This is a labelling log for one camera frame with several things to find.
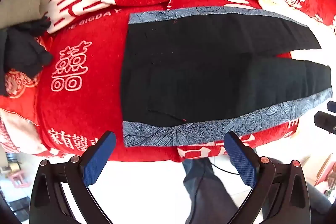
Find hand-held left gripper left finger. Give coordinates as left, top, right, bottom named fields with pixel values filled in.
left=29, top=131, right=116, bottom=224

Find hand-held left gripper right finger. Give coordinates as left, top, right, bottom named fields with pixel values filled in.
left=224, top=132, right=311, bottom=224

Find black pants with floral stripes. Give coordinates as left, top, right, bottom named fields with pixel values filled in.
left=121, top=6, right=334, bottom=147

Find red printed blanket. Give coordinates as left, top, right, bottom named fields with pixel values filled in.
left=0, top=0, right=336, bottom=163

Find person's grey trousers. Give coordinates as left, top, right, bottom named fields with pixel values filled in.
left=182, top=157, right=332, bottom=224

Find pink plastic stool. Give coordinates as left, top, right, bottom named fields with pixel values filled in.
left=9, top=170, right=30, bottom=189

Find pale pillow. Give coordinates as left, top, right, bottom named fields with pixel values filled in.
left=0, top=109, right=46, bottom=155

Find red embroidered pillow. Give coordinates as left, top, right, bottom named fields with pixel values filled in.
left=0, top=67, right=41, bottom=125

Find black garment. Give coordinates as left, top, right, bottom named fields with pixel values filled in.
left=0, top=17, right=54, bottom=97

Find cream cloth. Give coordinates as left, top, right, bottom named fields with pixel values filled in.
left=255, top=0, right=286, bottom=10

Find beige folded cloth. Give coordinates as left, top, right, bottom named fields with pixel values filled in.
left=0, top=0, right=51, bottom=29

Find black cable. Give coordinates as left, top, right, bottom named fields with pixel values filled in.
left=188, top=161, right=240, bottom=224

